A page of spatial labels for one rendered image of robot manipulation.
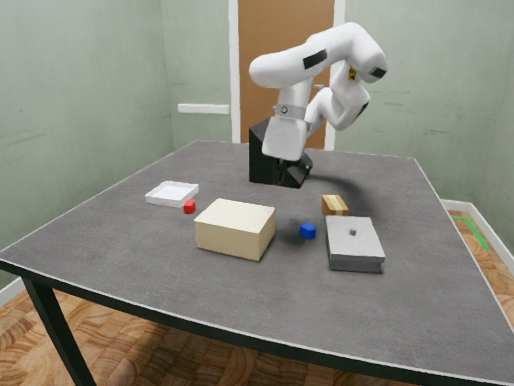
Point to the small blue block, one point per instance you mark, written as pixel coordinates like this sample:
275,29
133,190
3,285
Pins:
308,231

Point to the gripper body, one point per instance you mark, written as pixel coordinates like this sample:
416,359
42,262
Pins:
282,139

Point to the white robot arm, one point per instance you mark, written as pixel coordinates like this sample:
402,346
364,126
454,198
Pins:
348,42

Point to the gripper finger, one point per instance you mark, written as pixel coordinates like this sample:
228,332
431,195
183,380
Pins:
275,165
285,165

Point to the small red block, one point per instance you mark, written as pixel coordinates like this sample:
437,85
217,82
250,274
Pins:
189,206

